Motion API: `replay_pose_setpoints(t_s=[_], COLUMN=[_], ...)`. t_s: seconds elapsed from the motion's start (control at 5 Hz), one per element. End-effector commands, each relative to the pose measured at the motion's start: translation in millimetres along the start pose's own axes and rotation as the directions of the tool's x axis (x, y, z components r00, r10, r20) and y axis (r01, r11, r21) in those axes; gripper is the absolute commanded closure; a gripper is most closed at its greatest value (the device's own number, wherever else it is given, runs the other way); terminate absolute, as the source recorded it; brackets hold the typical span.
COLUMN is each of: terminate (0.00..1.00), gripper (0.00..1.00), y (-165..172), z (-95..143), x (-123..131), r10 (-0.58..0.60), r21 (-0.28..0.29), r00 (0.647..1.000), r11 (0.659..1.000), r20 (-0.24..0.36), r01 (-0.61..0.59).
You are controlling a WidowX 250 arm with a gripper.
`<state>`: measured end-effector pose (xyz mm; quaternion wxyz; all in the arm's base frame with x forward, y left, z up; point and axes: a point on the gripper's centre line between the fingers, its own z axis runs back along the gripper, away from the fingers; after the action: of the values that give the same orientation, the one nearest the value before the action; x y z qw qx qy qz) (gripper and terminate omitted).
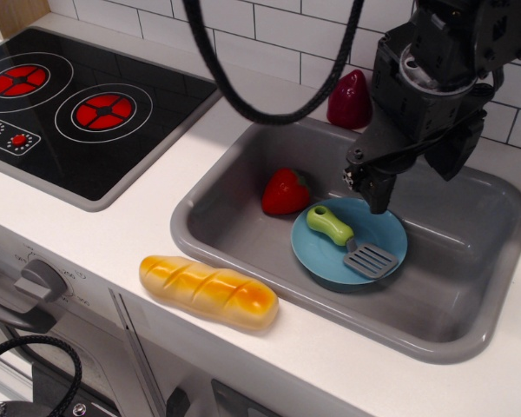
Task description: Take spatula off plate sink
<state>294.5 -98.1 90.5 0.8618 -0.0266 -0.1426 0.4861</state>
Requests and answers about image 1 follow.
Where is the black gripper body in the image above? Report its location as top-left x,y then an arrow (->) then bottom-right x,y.
347,65 -> 488,181

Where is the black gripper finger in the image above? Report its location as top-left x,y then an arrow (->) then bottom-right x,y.
342,164 -> 365,192
359,172 -> 396,215

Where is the green handled grey spatula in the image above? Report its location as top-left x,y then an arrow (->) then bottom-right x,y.
307,205 -> 399,280

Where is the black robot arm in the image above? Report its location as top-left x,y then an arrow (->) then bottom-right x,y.
344,1 -> 521,214

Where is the blue plastic plate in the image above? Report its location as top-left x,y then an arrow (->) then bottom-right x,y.
291,198 -> 407,292

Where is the grey toy sink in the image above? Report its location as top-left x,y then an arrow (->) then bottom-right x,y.
170,119 -> 521,364

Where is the dark red toy pepper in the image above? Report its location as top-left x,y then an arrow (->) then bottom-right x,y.
326,69 -> 373,129

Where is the red toy strawberry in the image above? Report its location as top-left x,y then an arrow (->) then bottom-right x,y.
261,168 -> 311,215

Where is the toy bread loaf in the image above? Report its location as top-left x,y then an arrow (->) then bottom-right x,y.
139,255 -> 279,331

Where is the black toy stove top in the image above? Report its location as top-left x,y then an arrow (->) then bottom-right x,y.
0,28 -> 220,212

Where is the grey oven knob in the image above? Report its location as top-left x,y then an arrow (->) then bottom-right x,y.
14,259 -> 68,302

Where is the black braided cable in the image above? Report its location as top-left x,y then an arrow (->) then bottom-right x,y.
181,0 -> 366,126
0,334 -> 83,417

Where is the black lower braided cable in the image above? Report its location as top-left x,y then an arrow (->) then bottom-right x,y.
0,334 -> 83,417

